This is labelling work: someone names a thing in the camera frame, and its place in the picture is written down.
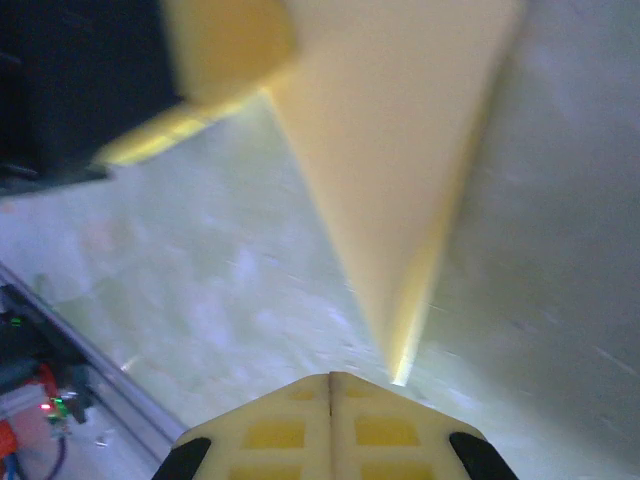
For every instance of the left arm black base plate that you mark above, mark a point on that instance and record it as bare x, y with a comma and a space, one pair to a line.
20, 350

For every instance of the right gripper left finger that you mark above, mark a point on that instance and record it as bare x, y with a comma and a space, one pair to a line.
280, 435

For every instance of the aluminium mounting rail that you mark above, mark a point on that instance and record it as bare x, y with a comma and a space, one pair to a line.
100, 365

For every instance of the yellow paper sheet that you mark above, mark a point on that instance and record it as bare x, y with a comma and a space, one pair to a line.
390, 150

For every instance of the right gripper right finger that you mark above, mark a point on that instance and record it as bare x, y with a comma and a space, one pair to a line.
390, 435

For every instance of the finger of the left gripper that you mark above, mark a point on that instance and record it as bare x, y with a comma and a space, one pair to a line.
230, 45
170, 132

